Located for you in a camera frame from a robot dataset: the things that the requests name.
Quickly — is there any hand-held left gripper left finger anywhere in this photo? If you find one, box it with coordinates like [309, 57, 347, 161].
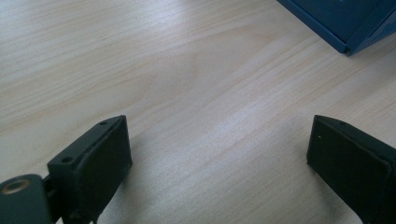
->
[46, 114, 134, 224]

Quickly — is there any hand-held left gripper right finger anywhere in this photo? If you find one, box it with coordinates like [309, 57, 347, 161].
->
[305, 114, 396, 224]

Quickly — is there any blue plastic file rack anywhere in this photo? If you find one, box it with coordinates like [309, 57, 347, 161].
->
[276, 0, 396, 58]

